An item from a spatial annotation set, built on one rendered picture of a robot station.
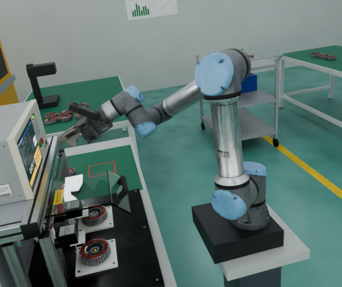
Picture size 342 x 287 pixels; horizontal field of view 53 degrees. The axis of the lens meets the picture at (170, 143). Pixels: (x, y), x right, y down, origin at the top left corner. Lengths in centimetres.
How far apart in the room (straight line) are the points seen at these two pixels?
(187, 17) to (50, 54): 253
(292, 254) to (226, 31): 583
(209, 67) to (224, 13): 583
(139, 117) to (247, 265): 65
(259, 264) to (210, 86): 65
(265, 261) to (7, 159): 91
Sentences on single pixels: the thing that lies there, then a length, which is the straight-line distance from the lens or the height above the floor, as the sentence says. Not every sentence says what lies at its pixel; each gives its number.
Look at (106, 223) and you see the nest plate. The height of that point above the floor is 78.
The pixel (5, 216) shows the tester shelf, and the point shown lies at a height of 111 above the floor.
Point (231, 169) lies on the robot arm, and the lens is 110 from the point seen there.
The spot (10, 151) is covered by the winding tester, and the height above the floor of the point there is 128.
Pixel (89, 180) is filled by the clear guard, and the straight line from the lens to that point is 126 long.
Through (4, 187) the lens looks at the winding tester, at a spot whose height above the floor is 117.
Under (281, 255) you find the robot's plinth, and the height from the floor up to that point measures 75.
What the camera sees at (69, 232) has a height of 92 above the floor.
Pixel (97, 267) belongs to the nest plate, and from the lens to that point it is 132.
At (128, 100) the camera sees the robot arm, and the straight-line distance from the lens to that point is 127.
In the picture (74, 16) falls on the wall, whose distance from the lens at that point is 639.
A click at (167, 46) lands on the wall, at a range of 656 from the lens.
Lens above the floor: 164
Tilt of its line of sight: 24 degrees down
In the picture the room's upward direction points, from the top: 7 degrees counter-clockwise
